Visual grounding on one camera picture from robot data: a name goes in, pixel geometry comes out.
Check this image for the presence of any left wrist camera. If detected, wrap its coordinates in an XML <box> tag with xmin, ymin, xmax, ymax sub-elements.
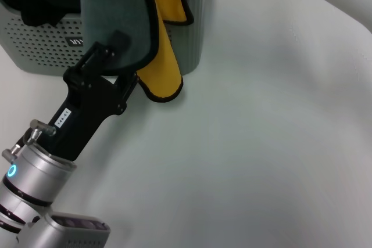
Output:
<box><xmin>17</xmin><ymin>214</ymin><xmax>112</xmax><ymax>248</ymax></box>

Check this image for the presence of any left gripper cable with plug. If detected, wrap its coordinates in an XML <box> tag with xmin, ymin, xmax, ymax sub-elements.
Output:
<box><xmin>2</xmin><ymin>118</ymin><xmax>58</xmax><ymax>162</ymax></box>

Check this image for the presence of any grey perforated storage box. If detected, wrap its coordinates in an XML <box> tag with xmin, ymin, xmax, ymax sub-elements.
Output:
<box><xmin>0</xmin><ymin>0</ymin><xmax>215</xmax><ymax>77</ymax></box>

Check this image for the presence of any yellow and grey towel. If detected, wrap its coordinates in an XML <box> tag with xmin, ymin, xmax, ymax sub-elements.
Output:
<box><xmin>79</xmin><ymin>0</ymin><xmax>195</xmax><ymax>104</ymax></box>

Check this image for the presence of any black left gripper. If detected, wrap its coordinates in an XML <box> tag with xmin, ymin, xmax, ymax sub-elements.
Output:
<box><xmin>47</xmin><ymin>29</ymin><xmax>140</xmax><ymax>162</ymax></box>

